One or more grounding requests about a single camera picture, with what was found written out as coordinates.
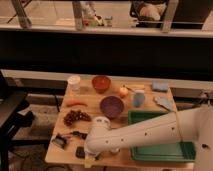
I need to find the black eraser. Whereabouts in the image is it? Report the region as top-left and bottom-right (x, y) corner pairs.
(75, 146), (85, 159)

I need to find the purple bowl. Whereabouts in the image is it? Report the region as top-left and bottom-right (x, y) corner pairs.
(100, 96), (124, 119)

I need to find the orange apple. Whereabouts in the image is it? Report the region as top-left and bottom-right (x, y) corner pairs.
(118, 87), (129, 98)

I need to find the grey blue cloth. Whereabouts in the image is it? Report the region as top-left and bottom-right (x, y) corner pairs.
(154, 96), (173, 111)

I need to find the blue sponge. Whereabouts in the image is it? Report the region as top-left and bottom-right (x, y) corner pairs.
(152, 82), (169, 92)

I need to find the small metal cup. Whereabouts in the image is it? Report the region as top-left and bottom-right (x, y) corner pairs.
(110, 149), (120, 155)

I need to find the black binder clip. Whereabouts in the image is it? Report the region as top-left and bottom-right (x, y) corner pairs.
(52, 134), (67, 149)

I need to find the black chair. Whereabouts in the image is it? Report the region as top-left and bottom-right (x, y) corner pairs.
(0, 71), (35, 171)

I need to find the blue mug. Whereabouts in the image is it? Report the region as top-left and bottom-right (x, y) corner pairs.
(133, 91), (145, 107)

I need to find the bunch of dark grapes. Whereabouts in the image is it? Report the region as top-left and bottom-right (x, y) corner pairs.
(63, 110), (91, 127)

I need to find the orange carrot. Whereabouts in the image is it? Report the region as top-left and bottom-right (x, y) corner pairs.
(65, 100), (88, 107)

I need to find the white plastic cup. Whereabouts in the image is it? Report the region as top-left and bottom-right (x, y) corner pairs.
(67, 75), (81, 91)

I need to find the red bowl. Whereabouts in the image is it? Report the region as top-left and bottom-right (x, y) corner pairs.
(92, 75), (111, 94)

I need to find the green plastic tray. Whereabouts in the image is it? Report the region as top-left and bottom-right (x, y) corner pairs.
(128, 111), (196, 163)

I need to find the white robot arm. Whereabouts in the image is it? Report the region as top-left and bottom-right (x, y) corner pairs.
(84, 107), (213, 171)

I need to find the black handled peeler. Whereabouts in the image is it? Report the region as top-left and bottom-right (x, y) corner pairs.
(71, 131), (87, 140)

